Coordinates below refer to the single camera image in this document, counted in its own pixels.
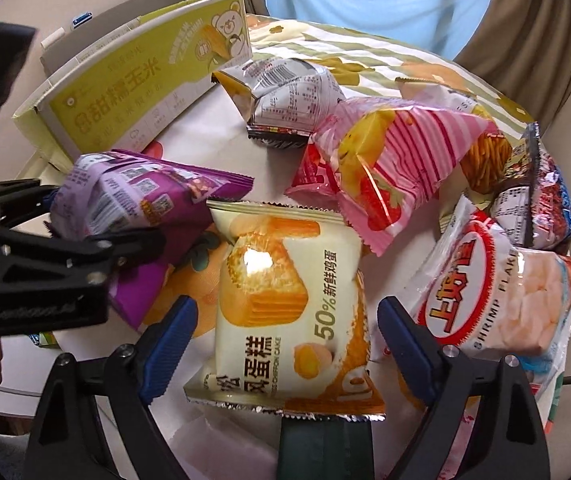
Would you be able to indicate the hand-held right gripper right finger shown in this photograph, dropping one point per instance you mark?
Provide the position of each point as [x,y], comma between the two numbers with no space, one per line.
[410,347]

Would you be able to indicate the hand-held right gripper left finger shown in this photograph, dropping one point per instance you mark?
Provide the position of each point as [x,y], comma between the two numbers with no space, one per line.
[170,350]

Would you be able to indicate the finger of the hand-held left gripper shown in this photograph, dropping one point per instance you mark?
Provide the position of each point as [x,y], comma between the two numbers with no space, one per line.
[10,202]
[65,257]

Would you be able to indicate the purple snack packet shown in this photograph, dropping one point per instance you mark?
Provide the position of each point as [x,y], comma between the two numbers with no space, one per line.
[130,195]

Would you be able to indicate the white red shrimp chips packet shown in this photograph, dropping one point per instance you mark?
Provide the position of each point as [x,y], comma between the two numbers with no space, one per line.
[505,300]

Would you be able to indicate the yellow cake packet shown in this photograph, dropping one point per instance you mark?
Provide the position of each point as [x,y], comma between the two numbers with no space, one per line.
[285,310]

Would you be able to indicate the yellow-green cardboard box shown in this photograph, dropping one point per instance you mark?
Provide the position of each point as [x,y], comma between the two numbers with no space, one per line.
[130,90]

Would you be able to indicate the pink striped snack packet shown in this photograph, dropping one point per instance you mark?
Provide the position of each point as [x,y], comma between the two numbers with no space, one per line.
[400,160]

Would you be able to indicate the grey headboard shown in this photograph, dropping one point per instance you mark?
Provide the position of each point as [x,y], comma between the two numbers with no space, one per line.
[62,60]

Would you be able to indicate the small blue device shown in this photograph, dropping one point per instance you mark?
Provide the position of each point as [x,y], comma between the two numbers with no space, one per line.
[81,19]

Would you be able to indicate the white printed table cover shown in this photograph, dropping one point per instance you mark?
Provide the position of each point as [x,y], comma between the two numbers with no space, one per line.
[265,175]

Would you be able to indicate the dark blue red snack packet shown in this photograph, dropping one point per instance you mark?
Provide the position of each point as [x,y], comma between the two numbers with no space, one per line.
[540,195]

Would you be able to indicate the stick biscuit packet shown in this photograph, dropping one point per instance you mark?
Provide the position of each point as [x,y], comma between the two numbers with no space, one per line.
[485,160]

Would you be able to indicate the dark flat snack packet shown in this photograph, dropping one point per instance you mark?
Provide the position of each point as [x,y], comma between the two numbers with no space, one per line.
[275,137]

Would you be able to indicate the white label snack packet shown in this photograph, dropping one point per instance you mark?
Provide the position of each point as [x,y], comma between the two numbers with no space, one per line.
[290,90]

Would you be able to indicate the green striped floral blanket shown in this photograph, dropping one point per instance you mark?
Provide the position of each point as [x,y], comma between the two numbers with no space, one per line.
[380,55]

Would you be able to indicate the white wall switch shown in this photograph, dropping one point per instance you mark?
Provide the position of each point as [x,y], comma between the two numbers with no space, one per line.
[52,38]

